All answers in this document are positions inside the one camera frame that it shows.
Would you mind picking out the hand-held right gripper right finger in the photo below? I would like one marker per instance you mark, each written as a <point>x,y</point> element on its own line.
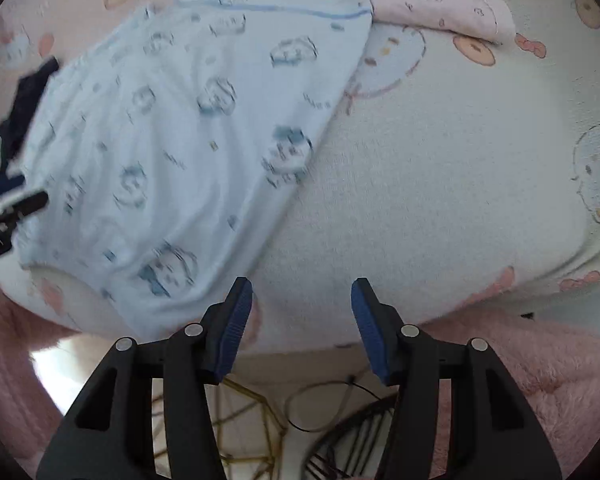
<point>370,330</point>

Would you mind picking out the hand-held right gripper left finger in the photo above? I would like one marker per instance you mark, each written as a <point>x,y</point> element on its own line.
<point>232,330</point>

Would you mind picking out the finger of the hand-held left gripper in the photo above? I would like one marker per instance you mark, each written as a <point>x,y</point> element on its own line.
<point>27,205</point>
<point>0,190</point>

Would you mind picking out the navy garment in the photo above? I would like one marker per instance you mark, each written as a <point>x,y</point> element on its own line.
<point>25,105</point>

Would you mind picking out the light blue printed underwear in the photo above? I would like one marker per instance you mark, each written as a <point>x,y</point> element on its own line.
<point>180,135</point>

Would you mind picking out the pink cat printed blanket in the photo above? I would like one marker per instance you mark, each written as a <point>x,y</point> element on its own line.
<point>430,185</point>

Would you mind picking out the person's pink fluffy right leg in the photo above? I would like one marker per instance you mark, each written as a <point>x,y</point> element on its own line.
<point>555,370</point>

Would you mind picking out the pink folded garment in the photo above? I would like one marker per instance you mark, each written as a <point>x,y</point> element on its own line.
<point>430,5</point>

